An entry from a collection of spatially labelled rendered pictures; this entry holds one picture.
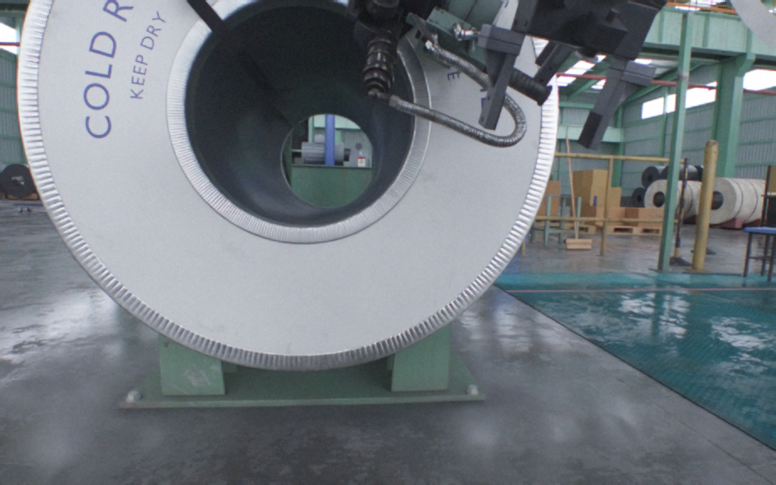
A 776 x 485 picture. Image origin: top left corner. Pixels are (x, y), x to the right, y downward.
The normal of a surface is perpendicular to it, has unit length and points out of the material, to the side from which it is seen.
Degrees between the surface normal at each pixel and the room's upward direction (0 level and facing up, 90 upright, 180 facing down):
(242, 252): 90
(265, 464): 0
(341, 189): 90
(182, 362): 90
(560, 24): 113
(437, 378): 90
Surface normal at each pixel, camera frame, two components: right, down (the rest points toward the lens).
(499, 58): 0.09, 0.51
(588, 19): -0.98, -0.12
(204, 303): 0.11, 0.12
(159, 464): 0.03, -0.99
